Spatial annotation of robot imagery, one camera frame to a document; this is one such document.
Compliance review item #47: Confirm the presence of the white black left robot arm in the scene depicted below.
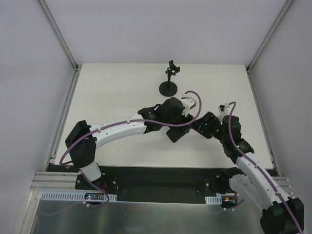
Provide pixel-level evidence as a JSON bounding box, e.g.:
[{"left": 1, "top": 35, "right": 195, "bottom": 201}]
[{"left": 65, "top": 97, "right": 196, "bottom": 190}]

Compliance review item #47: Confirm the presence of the purple smartphone black screen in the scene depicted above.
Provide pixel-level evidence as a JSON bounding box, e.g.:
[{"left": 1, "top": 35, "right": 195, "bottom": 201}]
[{"left": 166, "top": 129, "right": 189, "bottom": 143}]

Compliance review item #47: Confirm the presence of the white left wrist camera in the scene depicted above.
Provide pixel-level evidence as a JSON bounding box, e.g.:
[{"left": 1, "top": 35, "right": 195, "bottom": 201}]
[{"left": 180, "top": 96, "right": 197, "bottom": 116}]

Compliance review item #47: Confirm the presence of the white cable duct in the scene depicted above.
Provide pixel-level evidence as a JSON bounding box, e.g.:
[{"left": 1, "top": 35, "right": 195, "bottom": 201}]
[
  {"left": 41, "top": 191, "right": 117, "bottom": 202},
  {"left": 205, "top": 195, "right": 222, "bottom": 205}
]

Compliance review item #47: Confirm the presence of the white right cable duct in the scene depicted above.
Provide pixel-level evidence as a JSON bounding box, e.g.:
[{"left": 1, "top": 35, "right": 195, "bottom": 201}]
[{"left": 205, "top": 195, "right": 222, "bottom": 205}]

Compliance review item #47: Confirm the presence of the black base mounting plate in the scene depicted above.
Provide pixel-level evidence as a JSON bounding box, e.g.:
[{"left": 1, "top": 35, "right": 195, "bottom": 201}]
[{"left": 46, "top": 164, "right": 280, "bottom": 203}]

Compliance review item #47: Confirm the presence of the aluminium extrusion rail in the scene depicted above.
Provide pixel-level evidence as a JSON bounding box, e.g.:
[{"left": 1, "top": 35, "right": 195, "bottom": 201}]
[{"left": 273, "top": 176, "right": 295, "bottom": 198}]

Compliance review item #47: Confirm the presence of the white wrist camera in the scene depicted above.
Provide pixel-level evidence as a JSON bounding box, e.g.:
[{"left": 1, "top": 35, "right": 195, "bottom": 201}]
[
  {"left": 180, "top": 96, "right": 197, "bottom": 116},
  {"left": 217, "top": 102, "right": 230, "bottom": 123}
]

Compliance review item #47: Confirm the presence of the black phone stand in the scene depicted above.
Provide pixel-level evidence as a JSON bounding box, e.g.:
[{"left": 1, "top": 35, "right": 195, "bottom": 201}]
[{"left": 159, "top": 60, "right": 180, "bottom": 97}]

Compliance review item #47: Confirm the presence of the aluminium frame post right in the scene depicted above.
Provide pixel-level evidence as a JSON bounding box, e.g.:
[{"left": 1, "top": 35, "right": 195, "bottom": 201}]
[{"left": 245, "top": 0, "right": 295, "bottom": 74}]

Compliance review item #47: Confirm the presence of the aluminium frame post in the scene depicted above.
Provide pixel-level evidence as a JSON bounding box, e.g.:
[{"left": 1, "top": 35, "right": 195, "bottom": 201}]
[
  {"left": 37, "top": 0, "right": 80, "bottom": 72},
  {"left": 245, "top": 0, "right": 295, "bottom": 74}
]

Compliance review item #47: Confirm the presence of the white left cable duct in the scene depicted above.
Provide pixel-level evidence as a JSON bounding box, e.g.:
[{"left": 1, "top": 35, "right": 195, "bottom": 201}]
[{"left": 41, "top": 191, "right": 117, "bottom": 202}]

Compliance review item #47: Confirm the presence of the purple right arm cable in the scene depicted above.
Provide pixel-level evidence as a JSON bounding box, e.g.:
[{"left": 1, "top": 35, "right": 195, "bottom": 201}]
[{"left": 212, "top": 101, "right": 303, "bottom": 234}]

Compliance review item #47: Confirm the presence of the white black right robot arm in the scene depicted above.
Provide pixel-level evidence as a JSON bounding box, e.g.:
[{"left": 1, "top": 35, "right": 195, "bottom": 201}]
[{"left": 191, "top": 112, "right": 304, "bottom": 234}]

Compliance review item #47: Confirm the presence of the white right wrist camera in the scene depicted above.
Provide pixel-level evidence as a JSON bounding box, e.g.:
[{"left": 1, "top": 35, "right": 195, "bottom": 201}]
[{"left": 217, "top": 102, "right": 230, "bottom": 123}]

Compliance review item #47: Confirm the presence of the aluminium frame post left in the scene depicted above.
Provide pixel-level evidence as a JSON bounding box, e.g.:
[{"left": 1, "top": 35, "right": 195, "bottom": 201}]
[{"left": 37, "top": 0, "right": 80, "bottom": 72}]

